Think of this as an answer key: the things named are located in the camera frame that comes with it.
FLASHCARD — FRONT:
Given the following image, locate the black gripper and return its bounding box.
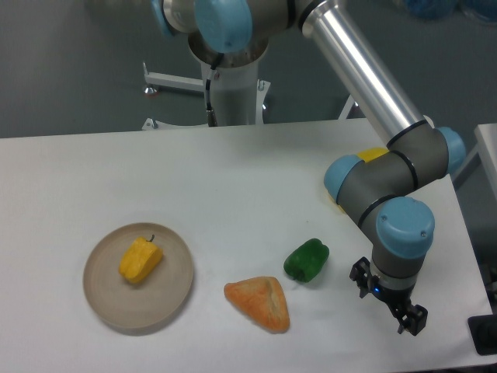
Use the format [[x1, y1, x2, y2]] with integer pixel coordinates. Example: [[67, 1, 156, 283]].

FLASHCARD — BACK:
[[349, 256, 428, 336]]

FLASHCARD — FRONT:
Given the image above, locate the yellow pepper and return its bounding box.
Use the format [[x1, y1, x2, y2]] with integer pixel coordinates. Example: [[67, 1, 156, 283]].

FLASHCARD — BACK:
[[118, 235, 163, 284]]

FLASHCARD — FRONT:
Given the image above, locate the yellow object behind arm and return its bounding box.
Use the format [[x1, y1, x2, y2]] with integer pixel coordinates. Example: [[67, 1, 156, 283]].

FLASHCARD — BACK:
[[323, 148, 388, 212]]

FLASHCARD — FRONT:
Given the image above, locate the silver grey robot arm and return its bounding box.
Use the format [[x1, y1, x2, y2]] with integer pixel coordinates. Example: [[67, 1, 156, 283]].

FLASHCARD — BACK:
[[151, 1, 466, 335]]

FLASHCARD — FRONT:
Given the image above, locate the green pepper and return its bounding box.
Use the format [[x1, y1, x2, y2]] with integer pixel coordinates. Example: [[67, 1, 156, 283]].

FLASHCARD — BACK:
[[283, 238, 329, 283]]

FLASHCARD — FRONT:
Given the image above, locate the beige round plate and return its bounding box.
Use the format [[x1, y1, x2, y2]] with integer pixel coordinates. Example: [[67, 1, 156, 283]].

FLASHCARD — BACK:
[[82, 223, 194, 336]]

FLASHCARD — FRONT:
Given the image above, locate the black device at table edge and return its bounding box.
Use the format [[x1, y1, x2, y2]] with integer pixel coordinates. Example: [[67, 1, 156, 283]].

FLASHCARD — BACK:
[[467, 315, 496, 356]]

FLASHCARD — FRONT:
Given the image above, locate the orange pumpkin slice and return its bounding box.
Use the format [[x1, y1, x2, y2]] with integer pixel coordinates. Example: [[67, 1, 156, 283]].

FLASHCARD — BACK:
[[224, 277, 290, 333]]

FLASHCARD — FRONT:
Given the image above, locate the white side table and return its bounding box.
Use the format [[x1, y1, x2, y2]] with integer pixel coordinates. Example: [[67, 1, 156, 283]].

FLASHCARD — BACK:
[[451, 123, 496, 196]]

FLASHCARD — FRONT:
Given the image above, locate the blue object top right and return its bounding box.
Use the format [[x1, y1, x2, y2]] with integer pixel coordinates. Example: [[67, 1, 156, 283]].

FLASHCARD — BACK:
[[400, 0, 496, 23]]

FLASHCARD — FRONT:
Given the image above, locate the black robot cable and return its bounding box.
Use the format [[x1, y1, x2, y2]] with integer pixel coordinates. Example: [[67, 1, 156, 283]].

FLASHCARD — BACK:
[[204, 52, 225, 127]]

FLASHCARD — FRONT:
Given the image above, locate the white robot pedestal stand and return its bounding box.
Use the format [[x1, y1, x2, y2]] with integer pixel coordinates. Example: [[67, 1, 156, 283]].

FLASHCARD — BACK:
[[141, 34, 272, 131]]

